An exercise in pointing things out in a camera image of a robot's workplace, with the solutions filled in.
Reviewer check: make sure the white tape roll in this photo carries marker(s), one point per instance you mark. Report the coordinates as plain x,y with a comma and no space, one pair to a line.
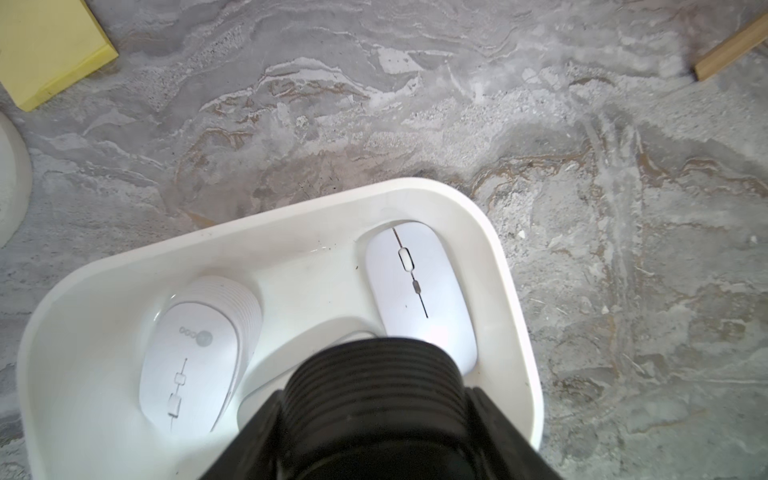
16,180

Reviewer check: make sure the black computer mouse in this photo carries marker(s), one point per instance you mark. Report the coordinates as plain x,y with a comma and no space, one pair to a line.
372,392

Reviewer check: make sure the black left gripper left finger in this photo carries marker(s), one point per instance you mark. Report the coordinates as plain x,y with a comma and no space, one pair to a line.
253,454

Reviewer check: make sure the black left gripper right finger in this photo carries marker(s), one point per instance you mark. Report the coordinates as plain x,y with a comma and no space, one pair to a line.
500,450

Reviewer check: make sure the small wooden easel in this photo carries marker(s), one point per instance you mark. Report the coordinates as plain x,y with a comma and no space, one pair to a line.
732,49

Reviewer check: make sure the white plastic storage box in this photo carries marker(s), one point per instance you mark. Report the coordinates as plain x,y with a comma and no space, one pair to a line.
80,358

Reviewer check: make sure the yellow sticky note pad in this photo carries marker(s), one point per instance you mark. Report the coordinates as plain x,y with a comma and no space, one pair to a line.
47,46

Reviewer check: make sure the white ribbed computer mouse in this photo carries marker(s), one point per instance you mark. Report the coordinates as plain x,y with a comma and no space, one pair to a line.
197,355

